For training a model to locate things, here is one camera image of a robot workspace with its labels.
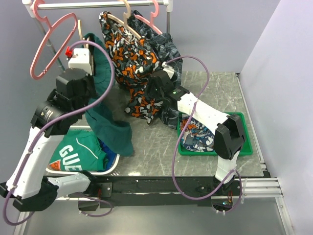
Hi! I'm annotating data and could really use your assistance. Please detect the white metal clothes rack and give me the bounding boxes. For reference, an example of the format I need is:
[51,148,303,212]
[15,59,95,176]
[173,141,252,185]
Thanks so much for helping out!
[22,0,173,71]

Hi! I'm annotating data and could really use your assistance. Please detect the blue garment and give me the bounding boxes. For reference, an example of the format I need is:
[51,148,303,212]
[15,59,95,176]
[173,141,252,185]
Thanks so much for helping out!
[98,139,117,171]

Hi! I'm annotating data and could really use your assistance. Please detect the orange camouflage shorts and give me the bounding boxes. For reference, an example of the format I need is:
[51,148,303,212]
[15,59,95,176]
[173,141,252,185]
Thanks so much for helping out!
[99,11,162,124]

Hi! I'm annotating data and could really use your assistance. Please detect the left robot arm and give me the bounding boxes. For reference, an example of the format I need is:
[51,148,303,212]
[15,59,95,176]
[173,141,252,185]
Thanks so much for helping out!
[0,69,97,212]

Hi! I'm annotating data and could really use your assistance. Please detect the green printed t-shirt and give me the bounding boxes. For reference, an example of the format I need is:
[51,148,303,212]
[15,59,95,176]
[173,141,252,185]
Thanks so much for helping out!
[48,130,105,172]

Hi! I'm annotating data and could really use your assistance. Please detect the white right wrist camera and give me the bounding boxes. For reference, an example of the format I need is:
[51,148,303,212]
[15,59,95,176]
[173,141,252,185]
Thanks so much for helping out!
[161,62,180,81]

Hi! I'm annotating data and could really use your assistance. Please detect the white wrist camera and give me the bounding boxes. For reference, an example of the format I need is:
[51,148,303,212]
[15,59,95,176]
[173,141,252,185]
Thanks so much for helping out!
[161,62,180,81]
[65,46,93,75]

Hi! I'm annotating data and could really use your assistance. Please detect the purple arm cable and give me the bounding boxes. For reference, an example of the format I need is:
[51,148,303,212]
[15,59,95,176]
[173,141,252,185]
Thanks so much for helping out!
[162,55,243,216]
[3,40,115,226]

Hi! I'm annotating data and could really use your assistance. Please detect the pink hanger with leaf shorts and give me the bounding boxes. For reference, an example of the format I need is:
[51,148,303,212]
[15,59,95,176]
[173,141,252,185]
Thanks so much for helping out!
[134,0,162,35]

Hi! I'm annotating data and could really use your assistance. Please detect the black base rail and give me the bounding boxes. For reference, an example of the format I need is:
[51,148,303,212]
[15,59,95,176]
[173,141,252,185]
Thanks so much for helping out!
[67,175,243,209]

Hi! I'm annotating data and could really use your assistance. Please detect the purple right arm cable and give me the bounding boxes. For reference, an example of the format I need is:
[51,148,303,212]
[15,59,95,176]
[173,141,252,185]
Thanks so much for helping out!
[162,55,243,216]

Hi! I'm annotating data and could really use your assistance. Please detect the green plastic tray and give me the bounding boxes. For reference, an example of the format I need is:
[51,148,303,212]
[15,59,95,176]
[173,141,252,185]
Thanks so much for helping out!
[177,112,253,157]

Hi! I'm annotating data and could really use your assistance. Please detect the dark leaf-print shorts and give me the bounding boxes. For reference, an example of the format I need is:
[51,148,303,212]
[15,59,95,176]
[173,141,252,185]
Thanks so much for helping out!
[127,10,183,130]

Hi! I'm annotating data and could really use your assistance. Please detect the dark green shorts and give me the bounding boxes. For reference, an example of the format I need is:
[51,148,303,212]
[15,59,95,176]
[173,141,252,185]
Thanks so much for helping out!
[85,45,134,156]

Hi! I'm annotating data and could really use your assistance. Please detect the beige hanger with camouflage shorts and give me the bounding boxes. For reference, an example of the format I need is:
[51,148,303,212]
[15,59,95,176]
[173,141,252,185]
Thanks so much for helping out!
[107,0,141,40]

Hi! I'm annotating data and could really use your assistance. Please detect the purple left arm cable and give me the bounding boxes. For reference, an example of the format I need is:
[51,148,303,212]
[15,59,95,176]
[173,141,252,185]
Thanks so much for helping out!
[3,40,115,226]

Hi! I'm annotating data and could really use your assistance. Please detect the white laundry basket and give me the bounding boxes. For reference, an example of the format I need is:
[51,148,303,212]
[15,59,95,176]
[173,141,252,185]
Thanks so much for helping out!
[46,126,120,176]

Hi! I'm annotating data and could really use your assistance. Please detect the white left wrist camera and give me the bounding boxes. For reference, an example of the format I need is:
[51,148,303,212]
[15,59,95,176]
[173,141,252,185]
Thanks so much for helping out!
[65,46,93,75]

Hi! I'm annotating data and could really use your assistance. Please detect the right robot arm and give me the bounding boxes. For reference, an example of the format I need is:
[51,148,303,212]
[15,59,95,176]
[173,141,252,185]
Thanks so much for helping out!
[145,70,246,195]

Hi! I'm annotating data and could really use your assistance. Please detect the blue white patterned shorts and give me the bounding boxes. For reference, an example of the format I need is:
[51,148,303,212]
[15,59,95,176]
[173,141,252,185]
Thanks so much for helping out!
[180,118,214,152]

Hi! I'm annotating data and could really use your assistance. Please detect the pink empty hanger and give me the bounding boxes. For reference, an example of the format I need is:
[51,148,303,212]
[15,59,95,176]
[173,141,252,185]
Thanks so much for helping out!
[29,0,78,80]

